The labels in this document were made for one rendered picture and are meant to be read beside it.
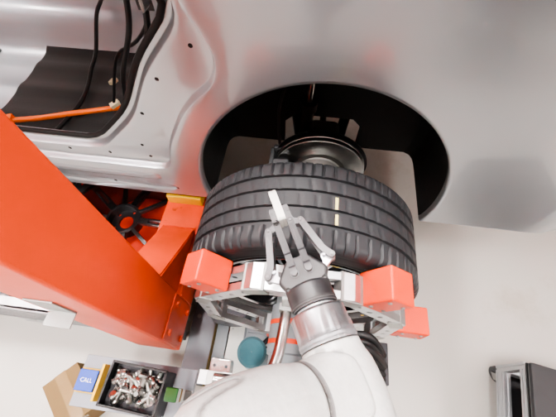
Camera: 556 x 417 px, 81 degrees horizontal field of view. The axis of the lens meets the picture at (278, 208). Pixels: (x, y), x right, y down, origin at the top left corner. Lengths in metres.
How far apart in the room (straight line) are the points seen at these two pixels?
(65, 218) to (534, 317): 2.19
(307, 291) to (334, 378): 0.13
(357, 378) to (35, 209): 0.50
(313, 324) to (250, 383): 0.14
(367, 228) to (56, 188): 0.59
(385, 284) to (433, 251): 1.46
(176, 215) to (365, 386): 1.04
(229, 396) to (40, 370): 1.83
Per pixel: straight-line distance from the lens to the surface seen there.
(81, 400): 1.53
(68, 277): 0.67
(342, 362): 0.47
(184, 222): 1.33
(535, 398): 1.78
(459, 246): 2.25
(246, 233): 0.73
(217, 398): 0.38
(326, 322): 0.49
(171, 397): 1.19
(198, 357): 1.73
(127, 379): 1.34
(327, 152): 1.12
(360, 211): 0.77
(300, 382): 0.42
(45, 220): 0.60
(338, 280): 0.74
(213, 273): 0.76
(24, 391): 2.18
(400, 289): 0.73
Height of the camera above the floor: 1.81
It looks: 60 degrees down
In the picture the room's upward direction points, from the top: straight up
